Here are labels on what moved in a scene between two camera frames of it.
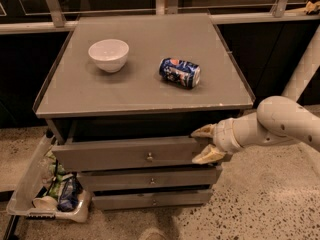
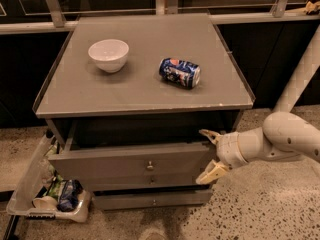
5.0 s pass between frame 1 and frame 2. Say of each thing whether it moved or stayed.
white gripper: moved
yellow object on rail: stayed
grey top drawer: moved
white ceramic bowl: stayed
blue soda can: stayed
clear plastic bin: stayed
